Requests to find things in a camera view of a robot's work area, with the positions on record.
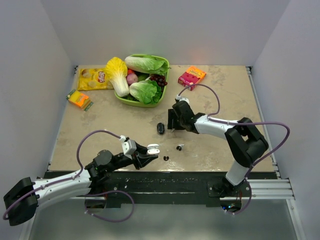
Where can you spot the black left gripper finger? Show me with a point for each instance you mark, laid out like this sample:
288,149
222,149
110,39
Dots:
141,160
140,149

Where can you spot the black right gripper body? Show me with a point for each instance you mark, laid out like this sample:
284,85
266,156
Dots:
181,121

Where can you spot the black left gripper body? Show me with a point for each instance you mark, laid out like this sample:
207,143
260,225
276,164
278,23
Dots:
121,162

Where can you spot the white earbud charging case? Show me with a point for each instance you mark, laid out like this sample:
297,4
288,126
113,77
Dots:
153,149

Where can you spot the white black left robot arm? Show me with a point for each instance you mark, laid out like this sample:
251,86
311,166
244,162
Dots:
28,196

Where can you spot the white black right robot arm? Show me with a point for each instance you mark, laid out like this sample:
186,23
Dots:
247,144

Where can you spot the pink orange snack box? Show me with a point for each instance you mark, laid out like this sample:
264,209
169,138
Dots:
192,76

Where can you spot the dark red grapes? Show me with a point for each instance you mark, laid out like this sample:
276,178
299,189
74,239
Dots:
159,79

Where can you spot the green lettuce front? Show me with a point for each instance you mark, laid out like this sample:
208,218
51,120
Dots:
146,91

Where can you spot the green lettuce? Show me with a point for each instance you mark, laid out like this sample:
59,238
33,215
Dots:
147,64
146,91

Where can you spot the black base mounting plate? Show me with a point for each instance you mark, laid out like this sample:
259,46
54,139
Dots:
169,188

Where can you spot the green plastic bowl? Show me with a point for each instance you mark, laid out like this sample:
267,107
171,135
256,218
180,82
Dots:
129,100

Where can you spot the green lettuce back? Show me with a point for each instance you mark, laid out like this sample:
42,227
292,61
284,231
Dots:
147,64

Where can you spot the red onion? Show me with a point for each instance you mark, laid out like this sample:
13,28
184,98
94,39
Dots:
131,78

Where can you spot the orange green sponge pack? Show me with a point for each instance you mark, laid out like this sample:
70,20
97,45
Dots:
79,99

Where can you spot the yellow napa cabbage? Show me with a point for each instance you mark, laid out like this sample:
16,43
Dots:
116,72

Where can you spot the yellow Lays chips bag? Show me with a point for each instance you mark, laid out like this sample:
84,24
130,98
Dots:
90,79

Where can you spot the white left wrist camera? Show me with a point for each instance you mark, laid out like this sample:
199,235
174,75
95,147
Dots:
128,146

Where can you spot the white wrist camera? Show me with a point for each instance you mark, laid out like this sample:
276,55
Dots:
128,146
180,98

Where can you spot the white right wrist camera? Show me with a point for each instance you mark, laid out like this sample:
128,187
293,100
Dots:
180,98

